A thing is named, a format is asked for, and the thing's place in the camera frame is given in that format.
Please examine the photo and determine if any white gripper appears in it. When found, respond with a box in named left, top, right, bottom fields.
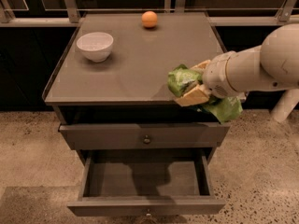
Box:
left=175, top=51, right=246, bottom=106

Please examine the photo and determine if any green rice chip bag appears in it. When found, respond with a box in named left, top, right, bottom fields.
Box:
left=167, top=64, right=243, bottom=123

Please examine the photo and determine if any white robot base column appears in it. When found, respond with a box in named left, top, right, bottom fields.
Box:
left=270, top=89, right=299, bottom=122

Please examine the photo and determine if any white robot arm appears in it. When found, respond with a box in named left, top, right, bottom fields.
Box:
left=176, top=24, right=299, bottom=106

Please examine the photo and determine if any grey drawer cabinet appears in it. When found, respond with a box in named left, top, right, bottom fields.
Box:
left=41, top=10, right=250, bottom=166

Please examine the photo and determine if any grey open middle drawer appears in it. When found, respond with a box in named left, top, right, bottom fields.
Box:
left=67, top=148, right=225, bottom=217

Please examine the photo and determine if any grey top drawer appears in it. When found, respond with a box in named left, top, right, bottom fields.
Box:
left=59, top=122, right=230, bottom=150

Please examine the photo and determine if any orange fruit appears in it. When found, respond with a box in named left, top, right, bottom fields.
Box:
left=141, top=11, right=158, bottom=28

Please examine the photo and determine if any white ceramic bowl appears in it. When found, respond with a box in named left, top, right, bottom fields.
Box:
left=76, top=32, right=114, bottom=63

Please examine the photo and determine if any metal window frame rail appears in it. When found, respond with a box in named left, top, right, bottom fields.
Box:
left=0, top=0, right=298, bottom=27

